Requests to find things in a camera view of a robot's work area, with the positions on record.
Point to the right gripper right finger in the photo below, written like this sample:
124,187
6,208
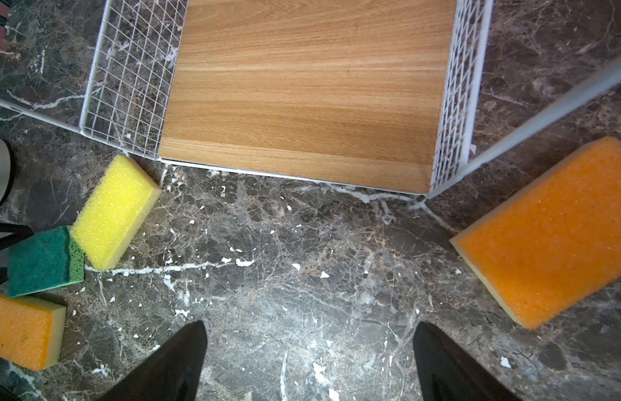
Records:
447,372

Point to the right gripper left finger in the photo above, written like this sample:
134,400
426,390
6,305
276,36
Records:
171,373

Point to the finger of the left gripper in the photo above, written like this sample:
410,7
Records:
12,234

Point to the dark green sponge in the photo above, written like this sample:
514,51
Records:
45,261

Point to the orange sponge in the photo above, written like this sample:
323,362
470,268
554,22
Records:
31,331
556,241

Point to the yellow sponge near shelf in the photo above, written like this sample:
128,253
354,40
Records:
114,212

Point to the white wire three-tier shelf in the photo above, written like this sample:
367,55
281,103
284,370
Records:
379,94

